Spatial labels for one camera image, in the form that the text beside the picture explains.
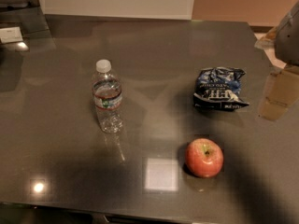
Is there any red apple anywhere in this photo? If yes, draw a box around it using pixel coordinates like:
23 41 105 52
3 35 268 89
185 138 224 178

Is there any blue chip bag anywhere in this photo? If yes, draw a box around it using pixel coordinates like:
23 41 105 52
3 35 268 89
193 67 249 111

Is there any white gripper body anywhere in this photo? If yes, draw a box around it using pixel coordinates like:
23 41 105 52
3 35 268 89
275 2 299 65

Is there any white card on counter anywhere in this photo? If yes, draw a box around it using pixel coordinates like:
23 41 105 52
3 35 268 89
0 27 22 44

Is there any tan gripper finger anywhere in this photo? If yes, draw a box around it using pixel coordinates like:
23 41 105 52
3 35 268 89
258 64 299 120

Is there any clear plastic water bottle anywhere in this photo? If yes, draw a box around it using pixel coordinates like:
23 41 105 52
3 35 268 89
92 59 123 133

